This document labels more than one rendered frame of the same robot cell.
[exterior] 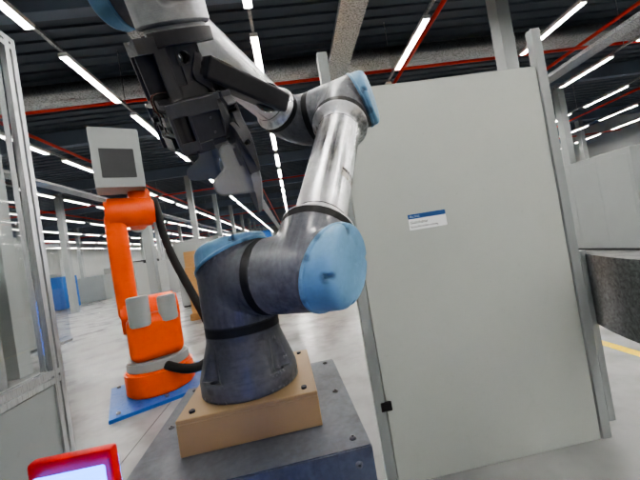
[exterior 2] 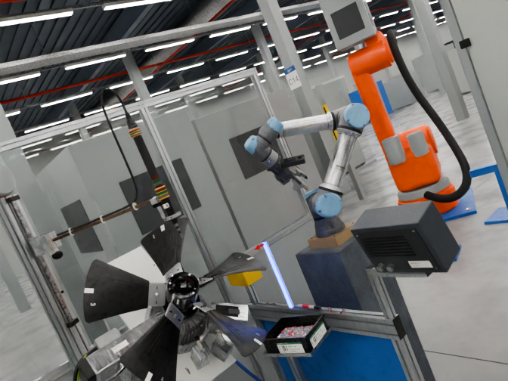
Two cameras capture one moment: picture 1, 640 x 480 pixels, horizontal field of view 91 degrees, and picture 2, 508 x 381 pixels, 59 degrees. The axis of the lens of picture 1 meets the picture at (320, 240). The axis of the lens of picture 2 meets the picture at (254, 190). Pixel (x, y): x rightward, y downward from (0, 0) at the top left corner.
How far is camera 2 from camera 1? 1.86 m
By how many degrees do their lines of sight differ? 60
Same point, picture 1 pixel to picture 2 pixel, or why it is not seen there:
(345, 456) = (333, 253)
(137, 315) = (392, 154)
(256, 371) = (323, 230)
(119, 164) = (348, 21)
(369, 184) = (492, 61)
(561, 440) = not seen: outside the picture
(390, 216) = not seen: outside the picture
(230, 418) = (317, 241)
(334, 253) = (320, 205)
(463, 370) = not seen: outside the picture
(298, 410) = (332, 242)
